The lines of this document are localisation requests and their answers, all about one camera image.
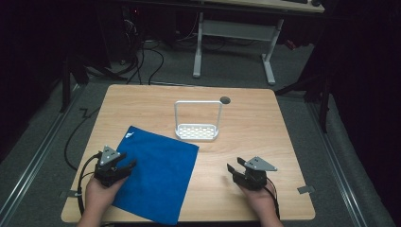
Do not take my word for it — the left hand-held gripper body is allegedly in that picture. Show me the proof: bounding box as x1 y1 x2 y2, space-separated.
94 145 131 188

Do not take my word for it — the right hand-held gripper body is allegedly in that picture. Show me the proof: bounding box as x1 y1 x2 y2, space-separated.
233 156 278 192

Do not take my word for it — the blue cloth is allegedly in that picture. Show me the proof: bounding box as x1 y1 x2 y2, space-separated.
112 125 201 226

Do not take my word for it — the person's right hand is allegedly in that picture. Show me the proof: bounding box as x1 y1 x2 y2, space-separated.
237 183 280 220

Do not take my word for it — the person's left hand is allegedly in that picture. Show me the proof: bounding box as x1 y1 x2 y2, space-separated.
84 176 128 216

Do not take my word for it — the grey tape piece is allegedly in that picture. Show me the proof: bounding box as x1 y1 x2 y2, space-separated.
297 184 316 195
59 189 78 200

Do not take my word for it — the black stand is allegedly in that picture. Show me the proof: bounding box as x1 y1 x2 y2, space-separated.
59 55 91 114
273 70 336 134

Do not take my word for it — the white-framed desk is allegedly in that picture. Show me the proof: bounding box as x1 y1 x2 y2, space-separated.
191 0 325 86

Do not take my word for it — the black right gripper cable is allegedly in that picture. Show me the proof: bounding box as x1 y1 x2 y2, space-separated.
264 177 282 220

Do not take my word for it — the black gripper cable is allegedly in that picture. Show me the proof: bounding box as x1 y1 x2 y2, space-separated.
264 177 282 220
77 151 104 218

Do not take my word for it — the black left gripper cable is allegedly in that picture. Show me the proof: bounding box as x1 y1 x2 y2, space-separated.
77 151 104 218

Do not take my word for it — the black floor cable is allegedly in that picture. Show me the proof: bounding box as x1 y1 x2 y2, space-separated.
63 107 102 171

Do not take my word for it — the white rack with handle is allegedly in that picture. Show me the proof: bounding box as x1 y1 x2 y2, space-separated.
174 99 223 142

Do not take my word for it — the metal floor rail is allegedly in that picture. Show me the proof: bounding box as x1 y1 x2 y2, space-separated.
306 101 368 227
0 84 87 221

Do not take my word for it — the bundle of black floor cables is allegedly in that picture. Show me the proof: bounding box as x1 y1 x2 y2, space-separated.
119 18 166 86

